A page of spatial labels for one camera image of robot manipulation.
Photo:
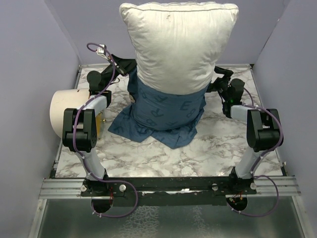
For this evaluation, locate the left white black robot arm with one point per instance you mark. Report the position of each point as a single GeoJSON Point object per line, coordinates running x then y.
{"type": "Point", "coordinates": [80, 131]}

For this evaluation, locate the aluminium frame rail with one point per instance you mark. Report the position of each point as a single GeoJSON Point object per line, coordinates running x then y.
{"type": "Point", "coordinates": [68, 188]}

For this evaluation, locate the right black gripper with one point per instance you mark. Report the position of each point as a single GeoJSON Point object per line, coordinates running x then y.
{"type": "Point", "coordinates": [227, 75]}

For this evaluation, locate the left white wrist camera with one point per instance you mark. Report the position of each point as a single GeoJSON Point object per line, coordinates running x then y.
{"type": "Point", "coordinates": [101, 51]}

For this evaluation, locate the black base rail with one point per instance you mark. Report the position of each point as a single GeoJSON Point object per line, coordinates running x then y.
{"type": "Point", "coordinates": [166, 191]}

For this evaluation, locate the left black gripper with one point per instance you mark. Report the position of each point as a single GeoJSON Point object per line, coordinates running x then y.
{"type": "Point", "coordinates": [125, 66]}

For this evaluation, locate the blue lettered pillowcase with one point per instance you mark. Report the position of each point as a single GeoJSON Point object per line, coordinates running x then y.
{"type": "Point", "coordinates": [170, 119]}

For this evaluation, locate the white pillow with red logo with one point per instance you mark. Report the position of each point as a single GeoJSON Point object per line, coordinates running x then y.
{"type": "Point", "coordinates": [178, 44]}

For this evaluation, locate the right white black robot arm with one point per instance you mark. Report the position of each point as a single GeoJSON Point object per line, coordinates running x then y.
{"type": "Point", "coordinates": [264, 131]}

